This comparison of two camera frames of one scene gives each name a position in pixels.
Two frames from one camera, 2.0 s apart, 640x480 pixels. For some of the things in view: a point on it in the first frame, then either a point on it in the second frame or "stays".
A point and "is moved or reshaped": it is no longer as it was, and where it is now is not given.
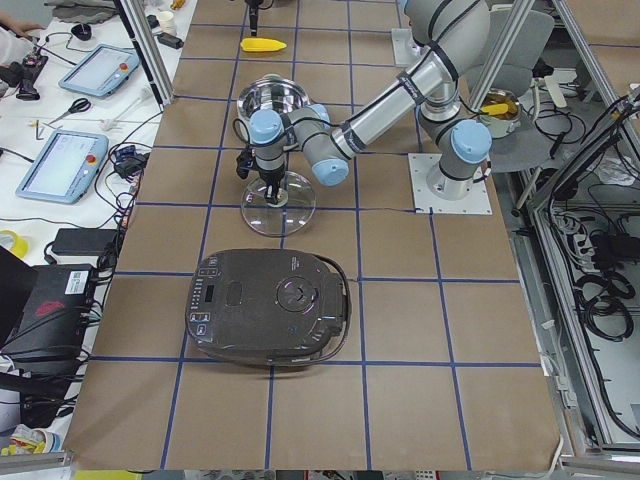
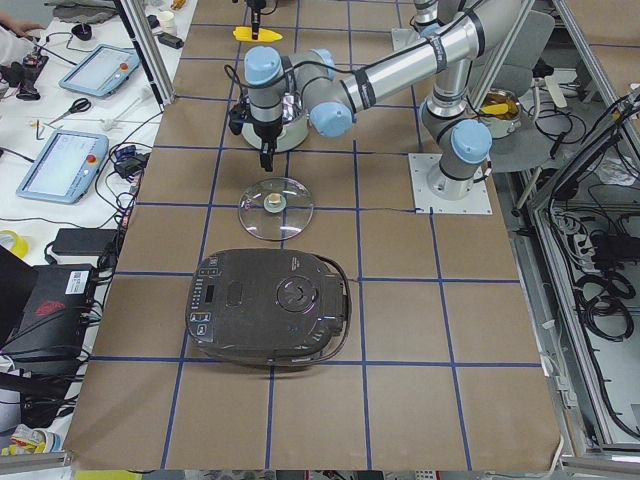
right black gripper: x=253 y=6 stays
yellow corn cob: x=261 y=44 is moved or reshaped
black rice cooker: x=268 y=307 stays
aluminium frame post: x=136 y=18 stays
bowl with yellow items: x=501 y=111 stays
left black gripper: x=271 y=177 to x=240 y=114
